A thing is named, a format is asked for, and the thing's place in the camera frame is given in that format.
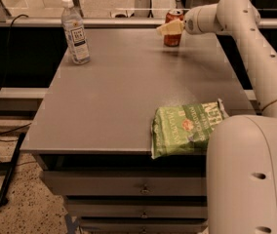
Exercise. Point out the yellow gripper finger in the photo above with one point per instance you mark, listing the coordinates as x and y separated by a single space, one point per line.
173 27

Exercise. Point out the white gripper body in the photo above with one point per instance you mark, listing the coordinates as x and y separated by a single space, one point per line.
192 22

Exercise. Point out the red coke can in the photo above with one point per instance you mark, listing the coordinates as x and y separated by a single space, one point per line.
173 40

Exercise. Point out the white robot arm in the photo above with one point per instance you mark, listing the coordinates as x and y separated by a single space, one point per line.
241 168

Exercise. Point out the green jalapeno chip bag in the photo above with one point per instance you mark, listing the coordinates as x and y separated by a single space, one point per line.
184 129

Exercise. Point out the clear plastic water bottle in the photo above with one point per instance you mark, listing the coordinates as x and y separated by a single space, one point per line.
74 31

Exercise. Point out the grey drawer cabinet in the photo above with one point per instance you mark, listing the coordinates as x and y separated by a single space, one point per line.
97 116

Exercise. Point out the top grey drawer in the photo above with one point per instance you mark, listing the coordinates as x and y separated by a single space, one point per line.
111 183

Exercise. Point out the grey drawer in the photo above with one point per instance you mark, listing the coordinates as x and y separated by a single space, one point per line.
142 226
111 183
140 207

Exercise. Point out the middle grey drawer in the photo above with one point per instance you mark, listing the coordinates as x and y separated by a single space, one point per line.
140 207

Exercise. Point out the bottom grey drawer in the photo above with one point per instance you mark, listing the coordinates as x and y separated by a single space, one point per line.
142 226

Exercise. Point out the black stand leg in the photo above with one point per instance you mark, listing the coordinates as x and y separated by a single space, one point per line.
9 172

